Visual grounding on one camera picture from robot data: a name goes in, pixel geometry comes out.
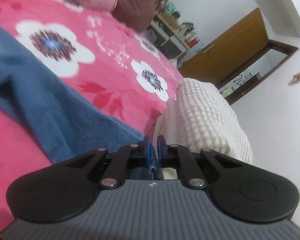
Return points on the pink floral bed blanket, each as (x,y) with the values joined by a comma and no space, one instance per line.
(112,66)

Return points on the brown wooden door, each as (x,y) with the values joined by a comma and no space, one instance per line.
(240,59)

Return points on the red bottle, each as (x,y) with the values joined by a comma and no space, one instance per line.
(193,42)

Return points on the cluttered white shelf desk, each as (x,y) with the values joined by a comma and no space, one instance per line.
(169,32)

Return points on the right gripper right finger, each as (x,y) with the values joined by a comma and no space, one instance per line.
(180,158)

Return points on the person in mauve jacket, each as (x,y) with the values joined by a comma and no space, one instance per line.
(136,14)

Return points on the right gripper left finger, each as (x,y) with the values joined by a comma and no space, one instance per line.
(125,159)

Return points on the blue denim jeans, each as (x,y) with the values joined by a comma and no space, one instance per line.
(62,121)

